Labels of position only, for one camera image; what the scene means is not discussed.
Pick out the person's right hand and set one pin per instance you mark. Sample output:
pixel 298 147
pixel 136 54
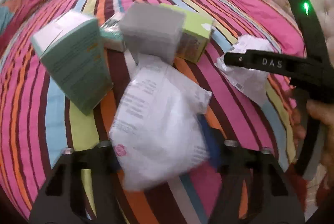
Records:
pixel 324 113

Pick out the white plastic printed bag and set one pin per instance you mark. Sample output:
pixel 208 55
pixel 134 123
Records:
pixel 156 134

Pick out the lime green carton box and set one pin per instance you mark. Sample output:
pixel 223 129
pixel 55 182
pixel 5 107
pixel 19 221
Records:
pixel 197 32

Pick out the teal green carton box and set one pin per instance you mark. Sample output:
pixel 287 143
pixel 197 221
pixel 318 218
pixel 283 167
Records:
pixel 71 50

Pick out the white plastic wrapper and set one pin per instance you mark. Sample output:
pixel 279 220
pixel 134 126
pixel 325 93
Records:
pixel 250 82

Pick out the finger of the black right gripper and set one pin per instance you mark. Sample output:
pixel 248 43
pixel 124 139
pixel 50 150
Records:
pixel 270 62

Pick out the grey cardboard box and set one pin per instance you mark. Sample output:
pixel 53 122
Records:
pixel 153 30

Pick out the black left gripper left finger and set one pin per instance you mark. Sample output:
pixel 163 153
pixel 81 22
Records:
pixel 61 198

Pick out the teal fuzzy blanket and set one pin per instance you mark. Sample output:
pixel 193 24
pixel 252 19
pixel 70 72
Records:
pixel 5 17

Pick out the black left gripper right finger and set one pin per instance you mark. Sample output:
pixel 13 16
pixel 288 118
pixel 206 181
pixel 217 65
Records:
pixel 254 187

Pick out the green pink tissue pack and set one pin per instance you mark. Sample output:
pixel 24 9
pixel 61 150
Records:
pixel 111 34

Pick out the pink pillow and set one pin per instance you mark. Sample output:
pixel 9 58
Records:
pixel 277 22

